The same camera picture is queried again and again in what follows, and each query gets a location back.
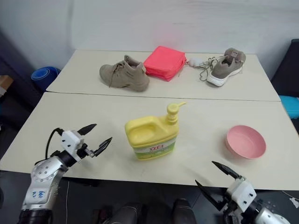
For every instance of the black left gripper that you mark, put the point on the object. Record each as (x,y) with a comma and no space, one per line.
(84,152)

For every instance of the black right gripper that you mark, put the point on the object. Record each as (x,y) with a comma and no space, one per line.
(230,208)

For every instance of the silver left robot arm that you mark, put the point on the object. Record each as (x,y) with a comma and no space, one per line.
(43,173)

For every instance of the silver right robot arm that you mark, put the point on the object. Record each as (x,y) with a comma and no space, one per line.
(271,215)

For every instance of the pink bowl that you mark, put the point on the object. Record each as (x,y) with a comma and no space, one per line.
(245,142)

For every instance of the yellow detergent pump bottle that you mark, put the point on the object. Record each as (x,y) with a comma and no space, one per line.
(149,137)

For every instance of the dark rounded shape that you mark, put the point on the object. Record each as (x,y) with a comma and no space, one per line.
(184,211)
(128,213)

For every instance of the beige laced suede shoe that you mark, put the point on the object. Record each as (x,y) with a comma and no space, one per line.
(126,74)

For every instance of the blue rolled mat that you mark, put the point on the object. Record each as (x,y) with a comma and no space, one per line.
(44,74)

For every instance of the pink folded fabric bag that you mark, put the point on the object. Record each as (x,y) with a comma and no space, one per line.
(163,63)

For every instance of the teal plastic stool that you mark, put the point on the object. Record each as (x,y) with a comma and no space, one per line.
(289,106)

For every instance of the brown cardboard box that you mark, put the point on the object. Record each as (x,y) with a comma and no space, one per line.
(5,82)

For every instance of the beige shoe with loose laces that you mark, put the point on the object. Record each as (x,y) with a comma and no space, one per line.
(225,67)

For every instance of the small white pompom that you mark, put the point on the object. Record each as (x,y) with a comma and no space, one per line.
(195,61)

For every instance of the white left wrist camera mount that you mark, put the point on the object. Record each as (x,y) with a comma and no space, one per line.
(71,140)

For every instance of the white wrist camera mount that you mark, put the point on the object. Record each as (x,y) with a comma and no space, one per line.
(241,192)
(71,140)

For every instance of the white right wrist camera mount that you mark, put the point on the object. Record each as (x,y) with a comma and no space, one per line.
(241,192)

